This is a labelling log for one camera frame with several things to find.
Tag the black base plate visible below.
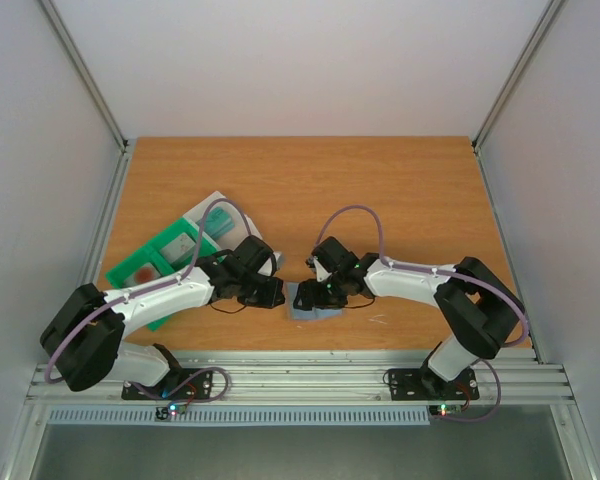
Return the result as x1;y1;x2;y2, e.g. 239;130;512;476
382;368;480;401
121;368;214;401

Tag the blue card holder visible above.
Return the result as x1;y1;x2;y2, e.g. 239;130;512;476
285;282;343;322

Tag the red patterned card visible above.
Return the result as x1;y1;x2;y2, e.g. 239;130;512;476
130;263;160;285

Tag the teal card stack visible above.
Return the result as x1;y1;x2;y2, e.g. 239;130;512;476
204;207;235;240

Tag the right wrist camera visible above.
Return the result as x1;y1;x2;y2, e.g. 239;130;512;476
306;256;332;282

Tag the grey slotted cable duct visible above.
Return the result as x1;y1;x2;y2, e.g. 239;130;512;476
47;405;430;427

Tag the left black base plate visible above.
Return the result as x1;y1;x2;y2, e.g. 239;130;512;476
121;368;214;401

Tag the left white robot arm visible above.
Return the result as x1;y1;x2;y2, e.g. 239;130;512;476
40;235;285;399

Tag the grey card in tray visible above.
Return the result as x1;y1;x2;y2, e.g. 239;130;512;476
159;232;195;268

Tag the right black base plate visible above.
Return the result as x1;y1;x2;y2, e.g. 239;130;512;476
382;368;480;401

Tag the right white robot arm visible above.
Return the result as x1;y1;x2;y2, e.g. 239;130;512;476
293;237;528;400

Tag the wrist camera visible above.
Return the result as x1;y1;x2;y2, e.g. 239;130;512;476
259;251;284;276
306;256;332;282

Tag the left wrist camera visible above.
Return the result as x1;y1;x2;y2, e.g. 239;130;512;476
259;251;284;276

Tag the green plastic tray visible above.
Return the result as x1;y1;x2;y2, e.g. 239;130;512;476
104;215;221;333

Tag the clear plastic bin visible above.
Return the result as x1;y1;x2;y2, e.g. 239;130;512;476
183;191;262;250

